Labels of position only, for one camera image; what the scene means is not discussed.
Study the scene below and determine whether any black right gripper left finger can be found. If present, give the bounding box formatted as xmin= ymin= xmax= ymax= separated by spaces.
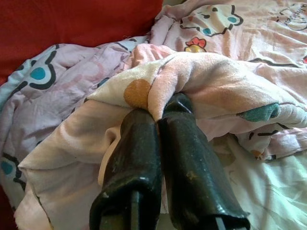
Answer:
xmin=89 ymin=110 xmax=163 ymax=230

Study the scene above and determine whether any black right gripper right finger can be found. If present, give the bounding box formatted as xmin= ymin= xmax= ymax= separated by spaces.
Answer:
xmin=157 ymin=92 xmax=251 ymax=230

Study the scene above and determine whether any pink cartoon blanket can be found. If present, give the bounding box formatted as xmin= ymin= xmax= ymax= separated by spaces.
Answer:
xmin=0 ymin=0 xmax=307 ymax=230

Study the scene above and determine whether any thick red cushion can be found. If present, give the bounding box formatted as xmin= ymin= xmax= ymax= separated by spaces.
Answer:
xmin=0 ymin=0 xmax=166 ymax=230

